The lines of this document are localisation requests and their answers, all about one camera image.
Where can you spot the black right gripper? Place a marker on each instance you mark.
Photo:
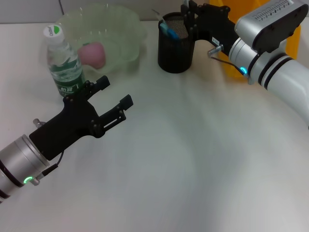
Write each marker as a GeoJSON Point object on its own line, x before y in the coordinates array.
{"type": "Point", "coordinates": [214, 24]}

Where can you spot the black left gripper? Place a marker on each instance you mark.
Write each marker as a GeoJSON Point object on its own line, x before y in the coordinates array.
{"type": "Point", "coordinates": [70, 123]}

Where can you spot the blue scissors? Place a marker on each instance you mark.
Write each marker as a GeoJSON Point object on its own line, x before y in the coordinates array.
{"type": "Point", "coordinates": [170, 31]}

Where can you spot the transparent plastic ruler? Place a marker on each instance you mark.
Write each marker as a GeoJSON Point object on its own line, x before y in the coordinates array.
{"type": "Point", "coordinates": [159, 16]}

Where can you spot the pink peach toy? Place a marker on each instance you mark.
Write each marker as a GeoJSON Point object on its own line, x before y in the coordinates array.
{"type": "Point", "coordinates": [93, 55]}

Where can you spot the water bottle green label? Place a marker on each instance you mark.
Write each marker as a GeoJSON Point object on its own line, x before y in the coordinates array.
{"type": "Point", "coordinates": [65, 72]}

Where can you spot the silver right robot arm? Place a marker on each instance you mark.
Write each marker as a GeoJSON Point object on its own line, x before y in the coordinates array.
{"type": "Point", "coordinates": [277, 72]}

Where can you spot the black mesh pen holder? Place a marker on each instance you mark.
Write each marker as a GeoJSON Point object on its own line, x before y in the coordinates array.
{"type": "Point", "coordinates": [176, 55]}

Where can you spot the green translucent fruit plate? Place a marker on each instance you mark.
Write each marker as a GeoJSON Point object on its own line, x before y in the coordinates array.
{"type": "Point", "coordinates": [120, 41]}

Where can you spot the yellow plastic bin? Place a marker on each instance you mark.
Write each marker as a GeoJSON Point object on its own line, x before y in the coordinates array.
{"type": "Point", "coordinates": [234, 70]}

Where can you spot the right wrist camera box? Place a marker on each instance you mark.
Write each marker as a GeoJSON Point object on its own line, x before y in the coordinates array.
{"type": "Point", "coordinates": [270, 21]}

